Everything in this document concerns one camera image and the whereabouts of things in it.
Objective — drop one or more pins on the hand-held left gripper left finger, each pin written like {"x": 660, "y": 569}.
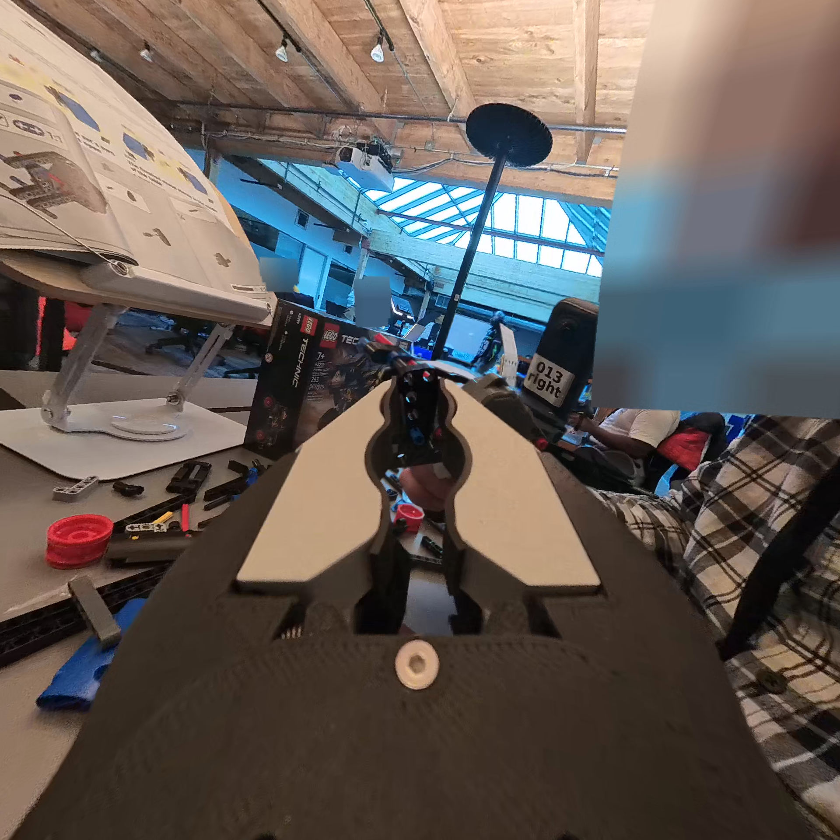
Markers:
{"x": 315, "y": 525}

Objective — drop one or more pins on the instruction booklet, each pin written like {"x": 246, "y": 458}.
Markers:
{"x": 131, "y": 164}

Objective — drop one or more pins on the white cross connector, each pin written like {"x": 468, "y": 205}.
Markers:
{"x": 141, "y": 526}

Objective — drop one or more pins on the black rectangular frame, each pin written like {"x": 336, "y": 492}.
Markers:
{"x": 197, "y": 469}

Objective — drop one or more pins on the white track spotlight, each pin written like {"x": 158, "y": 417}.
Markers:
{"x": 377, "y": 48}
{"x": 145, "y": 52}
{"x": 282, "y": 50}

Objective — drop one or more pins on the short yellow axle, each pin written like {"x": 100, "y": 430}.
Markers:
{"x": 164, "y": 516}

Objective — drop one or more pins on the printed toy truck box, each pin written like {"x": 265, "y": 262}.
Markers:
{"x": 295, "y": 394}

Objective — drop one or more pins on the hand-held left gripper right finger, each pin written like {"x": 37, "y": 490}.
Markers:
{"x": 525, "y": 525}

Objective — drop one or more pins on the black cylinder motor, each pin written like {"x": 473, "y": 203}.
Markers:
{"x": 144, "y": 548}

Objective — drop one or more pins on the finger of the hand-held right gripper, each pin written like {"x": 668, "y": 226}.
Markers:
{"x": 505, "y": 403}

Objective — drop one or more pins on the person's right forearm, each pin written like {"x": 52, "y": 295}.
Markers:
{"x": 643, "y": 525}

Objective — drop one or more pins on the light grey block piece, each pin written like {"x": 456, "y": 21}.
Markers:
{"x": 75, "y": 489}

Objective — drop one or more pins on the person's right hand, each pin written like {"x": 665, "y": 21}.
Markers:
{"x": 420, "y": 489}

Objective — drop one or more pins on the red and black backpack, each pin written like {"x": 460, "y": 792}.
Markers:
{"x": 689, "y": 446}

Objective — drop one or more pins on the black blue LEGO assembly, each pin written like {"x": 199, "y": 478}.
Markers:
{"x": 423, "y": 407}

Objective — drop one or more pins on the pile of black beam pieces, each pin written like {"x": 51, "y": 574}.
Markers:
{"x": 39, "y": 623}

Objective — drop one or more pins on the grey desk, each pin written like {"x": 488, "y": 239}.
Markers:
{"x": 26, "y": 505}

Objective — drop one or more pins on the person's plaid shirt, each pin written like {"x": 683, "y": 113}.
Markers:
{"x": 754, "y": 525}

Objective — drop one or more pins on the white ceiling projector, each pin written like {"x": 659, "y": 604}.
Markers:
{"x": 361, "y": 164}

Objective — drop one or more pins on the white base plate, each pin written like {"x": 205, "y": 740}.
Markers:
{"x": 65, "y": 453}

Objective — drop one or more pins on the blue holed panel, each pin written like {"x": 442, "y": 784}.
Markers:
{"x": 72, "y": 676}

